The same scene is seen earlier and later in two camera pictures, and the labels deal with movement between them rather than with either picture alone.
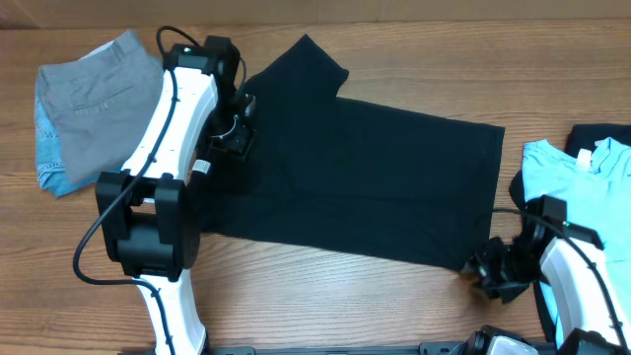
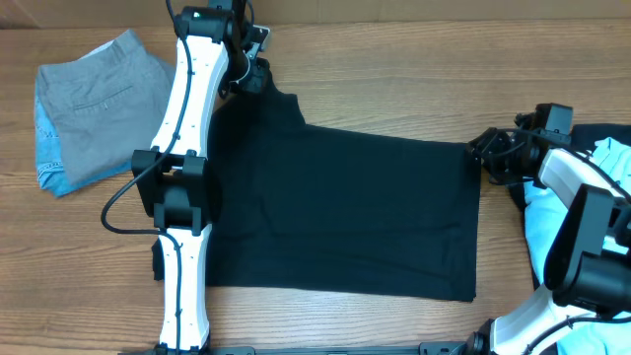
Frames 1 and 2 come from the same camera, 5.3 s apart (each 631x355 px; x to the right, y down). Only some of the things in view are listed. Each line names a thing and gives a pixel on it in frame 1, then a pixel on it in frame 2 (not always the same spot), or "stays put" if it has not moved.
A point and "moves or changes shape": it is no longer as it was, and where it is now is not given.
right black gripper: [481, 265] -> [492, 143]
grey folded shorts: [103, 105] stays put
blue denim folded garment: [49, 162] stays put
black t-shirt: [353, 176] moves or changes shape
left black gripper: [238, 144] -> [254, 82]
